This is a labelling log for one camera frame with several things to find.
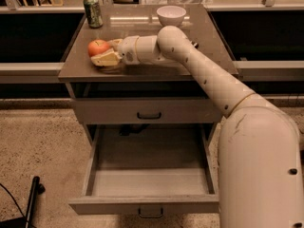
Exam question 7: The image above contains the dark snack packet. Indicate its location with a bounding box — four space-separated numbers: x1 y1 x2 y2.
191 42 200 48

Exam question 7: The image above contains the red apple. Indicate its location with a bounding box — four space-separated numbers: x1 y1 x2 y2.
87 39 110 57

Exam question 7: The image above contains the black stand leg left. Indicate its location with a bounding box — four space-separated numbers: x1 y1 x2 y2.
0 176 46 228

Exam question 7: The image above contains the grey drawer cabinet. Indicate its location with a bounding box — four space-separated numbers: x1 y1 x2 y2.
58 3 239 147

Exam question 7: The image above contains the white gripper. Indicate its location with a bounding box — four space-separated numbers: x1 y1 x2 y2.
91 36 140 67

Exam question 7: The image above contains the green soda can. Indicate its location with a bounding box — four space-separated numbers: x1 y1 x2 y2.
83 0 103 29

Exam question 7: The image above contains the open middle drawer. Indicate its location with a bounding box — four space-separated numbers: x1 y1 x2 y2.
69 124 219 219

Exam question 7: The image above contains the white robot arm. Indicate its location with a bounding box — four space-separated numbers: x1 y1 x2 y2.
109 26 304 228

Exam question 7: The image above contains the closed top drawer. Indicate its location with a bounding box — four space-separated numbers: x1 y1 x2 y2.
72 98 222 124

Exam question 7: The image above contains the white bowl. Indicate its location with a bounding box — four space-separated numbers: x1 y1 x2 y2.
157 6 186 27

